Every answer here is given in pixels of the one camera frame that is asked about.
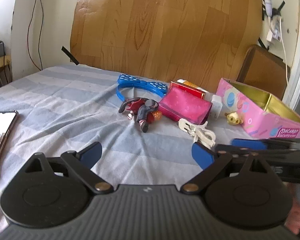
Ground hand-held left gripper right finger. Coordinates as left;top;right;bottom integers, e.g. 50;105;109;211
181;142;273;195

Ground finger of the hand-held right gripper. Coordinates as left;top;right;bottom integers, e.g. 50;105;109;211
215;144;300;159
230;137;300;147

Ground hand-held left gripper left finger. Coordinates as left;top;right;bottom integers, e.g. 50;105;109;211
25;141;113;194

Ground white plastic clip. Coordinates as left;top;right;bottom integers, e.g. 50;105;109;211
177;118;217;149

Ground pink tin box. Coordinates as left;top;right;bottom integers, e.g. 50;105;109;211
216;78;300;139

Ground small gold toy head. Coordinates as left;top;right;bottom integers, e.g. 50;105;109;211
224;111;244;126

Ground white charger plug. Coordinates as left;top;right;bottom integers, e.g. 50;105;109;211
210;94;224;121

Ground pink glitter purse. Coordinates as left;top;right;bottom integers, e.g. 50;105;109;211
158;85;213;126

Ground red gold box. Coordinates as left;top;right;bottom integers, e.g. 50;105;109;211
170;81;207;99

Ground dark grey red toy figure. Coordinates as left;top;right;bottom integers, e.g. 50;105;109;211
119;97;159;132

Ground white orange label pill bottle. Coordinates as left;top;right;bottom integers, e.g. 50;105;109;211
177;79;203;90

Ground blue polka dot bow headband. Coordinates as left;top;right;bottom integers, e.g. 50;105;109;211
117;74;168;103

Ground person's right hand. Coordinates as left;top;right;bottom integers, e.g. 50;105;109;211
285;182;300;235

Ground blue white striped blanket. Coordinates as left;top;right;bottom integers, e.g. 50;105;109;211
0;66;300;232

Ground brown chair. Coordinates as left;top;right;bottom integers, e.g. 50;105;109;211
236;44;292;101

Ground smartphone with clear case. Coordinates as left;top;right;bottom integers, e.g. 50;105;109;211
0;110;19;187

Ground black tape strip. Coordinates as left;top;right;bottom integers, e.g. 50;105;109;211
61;46;80;66

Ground white power strip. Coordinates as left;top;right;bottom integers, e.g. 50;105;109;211
266;15;283;42

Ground wooden side shelf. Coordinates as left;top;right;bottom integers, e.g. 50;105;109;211
0;56;13;68

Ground wood pattern vinyl sheet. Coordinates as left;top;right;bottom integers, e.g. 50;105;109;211
69;0;263;93

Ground white cable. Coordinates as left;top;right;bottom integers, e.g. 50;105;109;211
279;17;291;87

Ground red and black wall cables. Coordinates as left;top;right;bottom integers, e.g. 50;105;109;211
27;0;44;71

